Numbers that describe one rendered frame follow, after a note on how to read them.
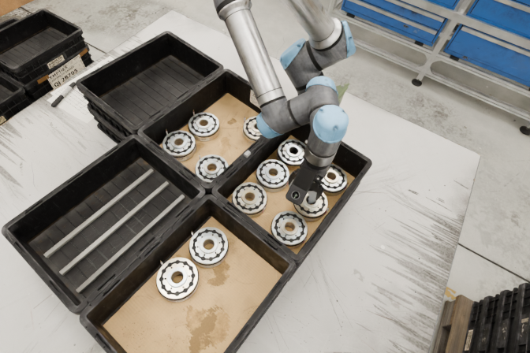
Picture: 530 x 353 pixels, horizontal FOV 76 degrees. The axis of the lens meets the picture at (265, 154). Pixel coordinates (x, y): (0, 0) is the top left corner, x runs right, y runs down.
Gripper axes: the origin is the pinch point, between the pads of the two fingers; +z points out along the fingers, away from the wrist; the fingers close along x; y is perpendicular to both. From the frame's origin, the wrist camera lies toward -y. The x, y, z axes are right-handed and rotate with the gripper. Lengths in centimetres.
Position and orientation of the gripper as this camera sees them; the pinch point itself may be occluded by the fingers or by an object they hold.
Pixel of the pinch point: (300, 198)
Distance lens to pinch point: 102.8
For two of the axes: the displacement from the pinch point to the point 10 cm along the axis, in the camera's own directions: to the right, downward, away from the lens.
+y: 5.1, -6.8, 5.3
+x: -8.5, -4.7, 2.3
